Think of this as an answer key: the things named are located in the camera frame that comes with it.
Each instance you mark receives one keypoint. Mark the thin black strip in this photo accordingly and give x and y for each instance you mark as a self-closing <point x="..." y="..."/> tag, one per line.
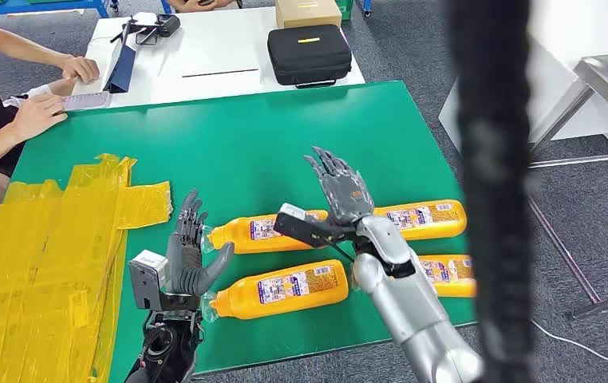
<point x="219" y="73"/>

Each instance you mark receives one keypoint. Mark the dark blue folder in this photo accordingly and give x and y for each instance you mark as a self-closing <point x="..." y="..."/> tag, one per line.
<point x="121" y="71"/>

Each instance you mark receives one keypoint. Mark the blue metal rack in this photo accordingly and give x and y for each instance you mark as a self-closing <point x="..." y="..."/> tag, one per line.
<point x="45" y="6"/>

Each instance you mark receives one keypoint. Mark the orange detergent bottle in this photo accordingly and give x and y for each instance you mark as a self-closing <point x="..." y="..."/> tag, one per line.
<point x="283" y="291"/>
<point x="449" y="277"/>
<point x="240" y="235"/>
<point x="431" y="219"/>

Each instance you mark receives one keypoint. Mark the person's left forearm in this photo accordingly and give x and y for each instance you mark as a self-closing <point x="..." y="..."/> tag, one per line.
<point x="24" y="48"/>

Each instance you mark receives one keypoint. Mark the blurred black pole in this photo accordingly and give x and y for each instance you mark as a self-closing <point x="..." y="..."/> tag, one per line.
<point x="489" y="185"/>

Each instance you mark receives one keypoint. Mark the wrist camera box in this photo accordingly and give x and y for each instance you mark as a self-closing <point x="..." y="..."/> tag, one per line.
<point x="304" y="230"/>
<point x="145" y="275"/>

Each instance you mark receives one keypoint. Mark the green plastic crate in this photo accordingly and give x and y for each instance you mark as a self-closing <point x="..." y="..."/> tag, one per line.
<point x="344" y="8"/>

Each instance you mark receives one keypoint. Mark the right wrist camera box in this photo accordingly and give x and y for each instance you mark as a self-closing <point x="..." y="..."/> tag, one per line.
<point x="304" y="230"/>

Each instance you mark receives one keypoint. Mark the white table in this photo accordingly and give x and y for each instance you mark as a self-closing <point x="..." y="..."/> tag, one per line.
<point x="214" y="47"/>

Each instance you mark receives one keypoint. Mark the black headset device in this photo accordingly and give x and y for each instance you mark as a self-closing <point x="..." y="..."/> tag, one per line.
<point x="166" y="25"/>

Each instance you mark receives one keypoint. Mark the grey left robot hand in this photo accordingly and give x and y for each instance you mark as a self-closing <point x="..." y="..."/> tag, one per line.
<point x="185" y="264"/>

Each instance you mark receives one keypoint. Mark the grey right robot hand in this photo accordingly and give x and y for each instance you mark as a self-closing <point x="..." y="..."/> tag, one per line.
<point x="343" y="193"/>

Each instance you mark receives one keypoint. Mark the white panel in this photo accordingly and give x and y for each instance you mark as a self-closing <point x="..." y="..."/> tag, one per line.
<point x="563" y="31"/>

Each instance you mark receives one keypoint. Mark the smartphone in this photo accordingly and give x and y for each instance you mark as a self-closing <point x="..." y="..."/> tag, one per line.
<point x="87" y="100"/>

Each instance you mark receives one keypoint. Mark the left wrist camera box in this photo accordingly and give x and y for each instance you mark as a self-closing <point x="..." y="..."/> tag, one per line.
<point x="145" y="275"/>

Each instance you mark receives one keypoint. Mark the black carrying case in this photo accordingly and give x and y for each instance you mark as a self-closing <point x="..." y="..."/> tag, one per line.
<point x="309" y="55"/>

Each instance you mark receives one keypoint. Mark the yellow tape sheet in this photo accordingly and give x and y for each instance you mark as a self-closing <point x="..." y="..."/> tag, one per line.
<point x="45" y="264"/>

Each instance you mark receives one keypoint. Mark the person's right hand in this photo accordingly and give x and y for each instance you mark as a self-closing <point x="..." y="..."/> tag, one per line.
<point x="39" y="113"/>

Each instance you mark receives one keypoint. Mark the green table mat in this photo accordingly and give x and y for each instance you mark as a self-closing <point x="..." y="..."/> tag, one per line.
<point x="261" y="148"/>

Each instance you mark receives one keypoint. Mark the cardboard box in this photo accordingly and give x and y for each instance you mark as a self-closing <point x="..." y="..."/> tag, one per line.
<point x="306" y="13"/>

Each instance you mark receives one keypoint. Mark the person's left hand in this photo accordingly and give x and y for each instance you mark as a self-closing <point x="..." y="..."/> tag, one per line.
<point x="79" y="69"/>

